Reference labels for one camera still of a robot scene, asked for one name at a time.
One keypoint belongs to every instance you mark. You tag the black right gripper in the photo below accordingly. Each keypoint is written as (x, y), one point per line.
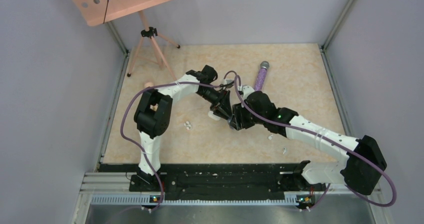
(239, 122)

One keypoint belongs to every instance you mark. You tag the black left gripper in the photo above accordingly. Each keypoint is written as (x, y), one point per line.
(222, 105)

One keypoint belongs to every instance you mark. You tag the white oval charging case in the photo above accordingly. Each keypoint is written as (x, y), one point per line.
(213, 116)

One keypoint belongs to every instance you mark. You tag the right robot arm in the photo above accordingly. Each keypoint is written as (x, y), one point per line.
(355, 158)

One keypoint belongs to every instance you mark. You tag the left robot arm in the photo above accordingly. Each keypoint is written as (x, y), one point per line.
(153, 115)

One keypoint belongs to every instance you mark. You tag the purple glitter microphone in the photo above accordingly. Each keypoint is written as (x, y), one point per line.
(261, 75)

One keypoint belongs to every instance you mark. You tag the pink music stand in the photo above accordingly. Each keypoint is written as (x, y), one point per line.
(96, 12)

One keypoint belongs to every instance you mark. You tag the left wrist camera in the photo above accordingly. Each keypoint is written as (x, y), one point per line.
(227, 83)

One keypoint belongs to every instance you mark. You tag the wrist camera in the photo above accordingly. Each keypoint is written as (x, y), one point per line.
(227, 83)
(246, 90)

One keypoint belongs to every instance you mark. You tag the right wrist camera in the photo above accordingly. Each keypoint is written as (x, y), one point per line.
(246, 90)

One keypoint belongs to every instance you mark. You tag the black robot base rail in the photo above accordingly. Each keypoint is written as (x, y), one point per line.
(219, 182)

